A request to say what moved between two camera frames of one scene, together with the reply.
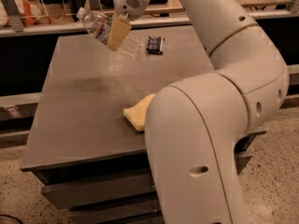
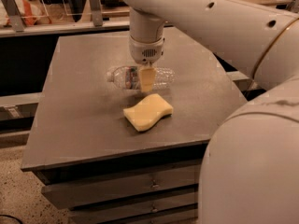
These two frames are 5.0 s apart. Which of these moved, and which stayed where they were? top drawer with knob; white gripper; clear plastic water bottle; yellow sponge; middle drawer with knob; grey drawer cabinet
Moved: white gripper; clear plastic water bottle
Stayed: middle drawer with knob; yellow sponge; grey drawer cabinet; top drawer with knob
